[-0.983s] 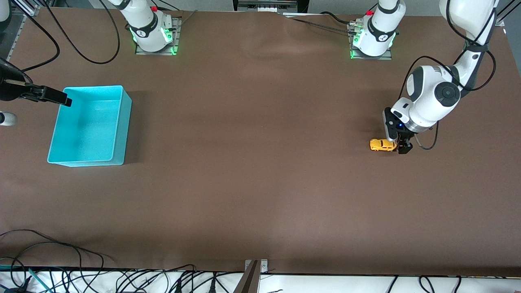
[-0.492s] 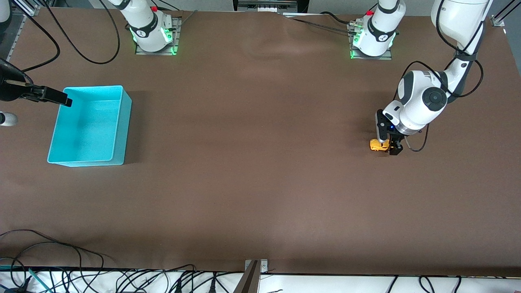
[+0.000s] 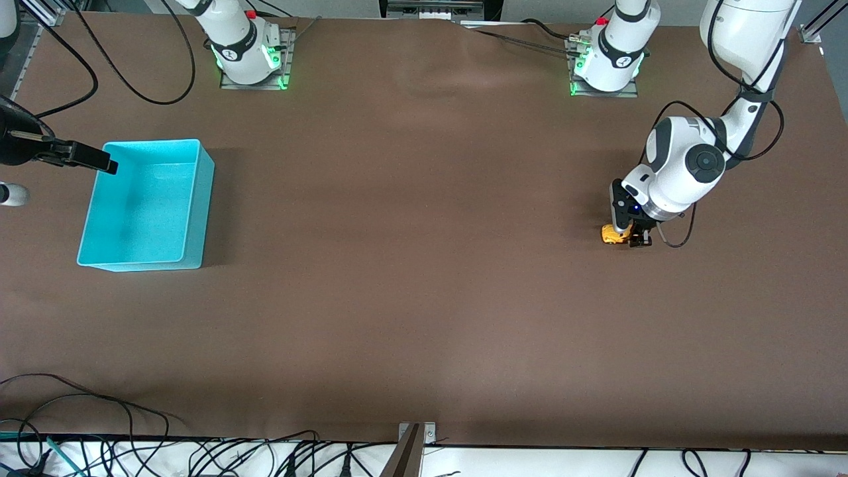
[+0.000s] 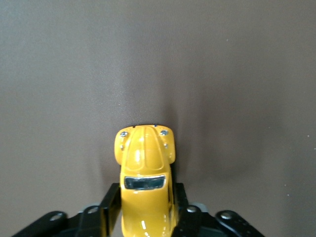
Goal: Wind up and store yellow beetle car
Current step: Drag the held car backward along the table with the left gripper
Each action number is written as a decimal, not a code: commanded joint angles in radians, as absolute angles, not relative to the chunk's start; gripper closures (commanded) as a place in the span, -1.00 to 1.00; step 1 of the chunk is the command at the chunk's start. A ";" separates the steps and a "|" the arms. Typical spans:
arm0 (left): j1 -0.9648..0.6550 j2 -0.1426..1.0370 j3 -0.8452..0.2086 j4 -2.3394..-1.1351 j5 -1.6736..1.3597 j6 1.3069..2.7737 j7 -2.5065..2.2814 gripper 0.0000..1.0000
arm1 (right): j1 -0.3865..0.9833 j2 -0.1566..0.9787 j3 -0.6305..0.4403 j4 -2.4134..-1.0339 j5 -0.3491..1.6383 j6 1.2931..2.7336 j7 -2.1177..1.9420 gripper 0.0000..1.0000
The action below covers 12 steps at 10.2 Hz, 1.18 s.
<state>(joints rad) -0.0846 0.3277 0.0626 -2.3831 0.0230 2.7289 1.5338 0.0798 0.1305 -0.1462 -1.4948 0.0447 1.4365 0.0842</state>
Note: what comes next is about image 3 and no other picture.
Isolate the teal plastic bin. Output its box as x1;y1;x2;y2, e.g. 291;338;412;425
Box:
76;138;215;272

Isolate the black power strip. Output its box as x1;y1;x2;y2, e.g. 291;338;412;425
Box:
379;0;502;21

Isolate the teal stick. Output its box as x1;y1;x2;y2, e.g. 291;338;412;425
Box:
45;436;87;477

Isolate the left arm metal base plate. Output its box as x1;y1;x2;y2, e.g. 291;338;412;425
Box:
568;36;640;99

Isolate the aluminium frame profile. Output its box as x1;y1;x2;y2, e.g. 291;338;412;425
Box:
20;0;67;27
798;0;848;44

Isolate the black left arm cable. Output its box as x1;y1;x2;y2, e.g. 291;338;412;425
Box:
637;0;789;249

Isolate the black base supply cable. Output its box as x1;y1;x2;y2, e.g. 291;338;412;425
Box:
464;19;584;57

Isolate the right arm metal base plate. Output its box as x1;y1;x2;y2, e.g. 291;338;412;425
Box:
220;26;297;90

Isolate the thin dark looped cable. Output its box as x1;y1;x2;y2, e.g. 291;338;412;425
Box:
0;374;170;458

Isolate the grey metal bracket plate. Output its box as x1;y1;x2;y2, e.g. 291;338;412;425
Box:
399;422;437;445

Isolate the grey metal camera pole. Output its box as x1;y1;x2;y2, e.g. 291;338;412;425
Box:
381;423;425;477

